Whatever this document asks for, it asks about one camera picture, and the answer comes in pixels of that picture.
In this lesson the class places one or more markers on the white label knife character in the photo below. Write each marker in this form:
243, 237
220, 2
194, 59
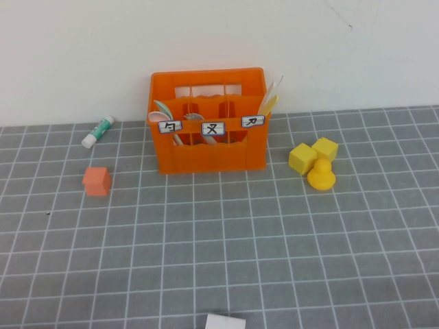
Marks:
253, 121

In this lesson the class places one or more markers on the yellow plastic knife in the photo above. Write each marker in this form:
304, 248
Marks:
270, 105

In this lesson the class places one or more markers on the grey plastic fork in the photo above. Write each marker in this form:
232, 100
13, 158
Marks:
196, 117

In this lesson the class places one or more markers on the yellow foam cube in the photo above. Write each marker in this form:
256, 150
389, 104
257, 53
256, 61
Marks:
302, 158
326, 147

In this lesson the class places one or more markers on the mint green plastic spoon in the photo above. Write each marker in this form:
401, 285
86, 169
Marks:
163, 108

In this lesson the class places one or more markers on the white paper card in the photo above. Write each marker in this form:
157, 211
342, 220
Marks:
224, 323

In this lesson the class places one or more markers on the yellow rubber duck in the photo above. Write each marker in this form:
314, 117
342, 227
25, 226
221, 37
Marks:
321, 178

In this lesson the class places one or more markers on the pink plastic spoon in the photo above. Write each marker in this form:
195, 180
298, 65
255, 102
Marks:
156, 116

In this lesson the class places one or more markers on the orange plastic cutlery holder crate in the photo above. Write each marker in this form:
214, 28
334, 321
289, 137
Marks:
205, 161

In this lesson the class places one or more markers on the white label fork character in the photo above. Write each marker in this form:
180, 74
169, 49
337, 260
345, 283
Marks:
213, 128

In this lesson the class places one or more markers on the white green glue stick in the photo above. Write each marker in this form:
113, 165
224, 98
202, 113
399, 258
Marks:
96, 133

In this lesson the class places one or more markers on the orange foam block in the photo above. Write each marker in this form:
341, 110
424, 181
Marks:
96, 182

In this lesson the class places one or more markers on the white label spoon character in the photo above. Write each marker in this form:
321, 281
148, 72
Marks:
170, 127

